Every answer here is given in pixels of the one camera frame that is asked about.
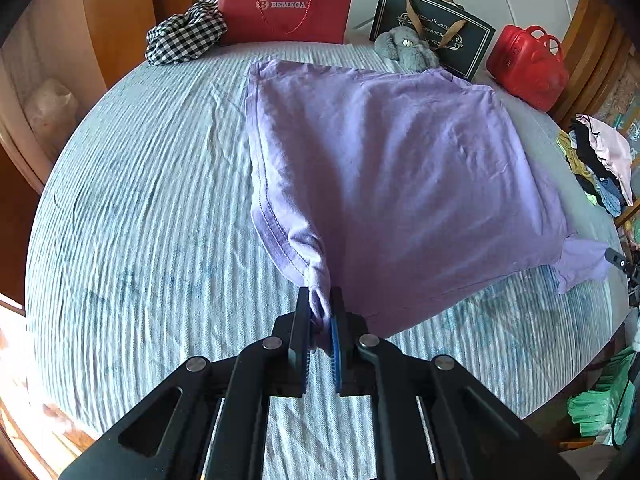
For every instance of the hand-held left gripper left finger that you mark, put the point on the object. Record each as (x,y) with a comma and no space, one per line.
(303,345)

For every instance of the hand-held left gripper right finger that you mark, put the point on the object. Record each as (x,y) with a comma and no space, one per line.
(336,350)

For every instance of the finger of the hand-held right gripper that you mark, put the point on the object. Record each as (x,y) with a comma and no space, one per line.
(620,262)

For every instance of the purple t-shirt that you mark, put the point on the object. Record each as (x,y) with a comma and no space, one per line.
(395,185)

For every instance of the pile of assorted clothes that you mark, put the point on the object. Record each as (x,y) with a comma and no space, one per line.
(597,162)

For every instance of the green cloth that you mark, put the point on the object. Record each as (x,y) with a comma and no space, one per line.
(600,400)

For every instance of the striped light blue bed sheet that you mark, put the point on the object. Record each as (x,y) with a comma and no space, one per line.
(160,240)

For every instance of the wooden headboard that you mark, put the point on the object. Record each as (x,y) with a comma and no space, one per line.
(595,50)

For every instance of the red plastic handbag case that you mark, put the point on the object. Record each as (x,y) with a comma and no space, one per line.
(527,67)

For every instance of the dark green gift bag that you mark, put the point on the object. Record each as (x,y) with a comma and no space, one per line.
(440,25)

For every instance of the grey plush toy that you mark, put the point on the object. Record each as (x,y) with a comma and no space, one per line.
(406,49)

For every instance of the black white checkered cloth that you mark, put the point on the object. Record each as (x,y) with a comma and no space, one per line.
(186,35)

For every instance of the red paper gift bag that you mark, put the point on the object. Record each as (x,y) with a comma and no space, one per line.
(285,12)

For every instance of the white plastic bag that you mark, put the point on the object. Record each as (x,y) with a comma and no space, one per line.
(50,110)

